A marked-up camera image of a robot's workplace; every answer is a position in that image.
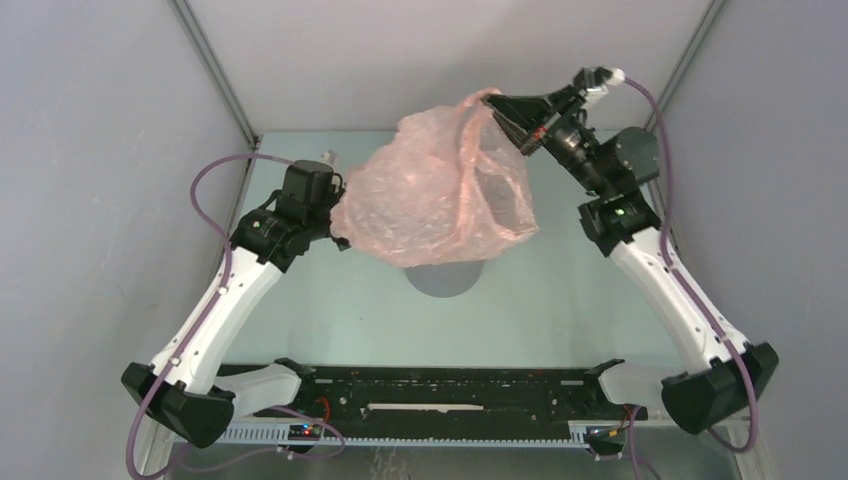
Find left controller board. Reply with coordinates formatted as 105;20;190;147
287;423;323;441

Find right controller board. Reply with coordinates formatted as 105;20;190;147
585;425;629;441

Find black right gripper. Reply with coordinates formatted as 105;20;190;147
482;84;610;198

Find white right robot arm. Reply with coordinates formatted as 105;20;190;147
483;85;779;435

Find grey slotted cable duct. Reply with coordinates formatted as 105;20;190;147
215;423;623;449

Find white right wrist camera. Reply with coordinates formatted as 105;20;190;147
572;66;626;108

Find pink plastic trash bag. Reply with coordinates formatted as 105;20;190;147
330;88;538;268

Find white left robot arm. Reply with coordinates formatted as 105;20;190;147
121;160;344;448

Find controller board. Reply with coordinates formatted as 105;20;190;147
287;423;323;441
585;425;629;441

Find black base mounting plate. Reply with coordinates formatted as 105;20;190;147
218;362;664;444

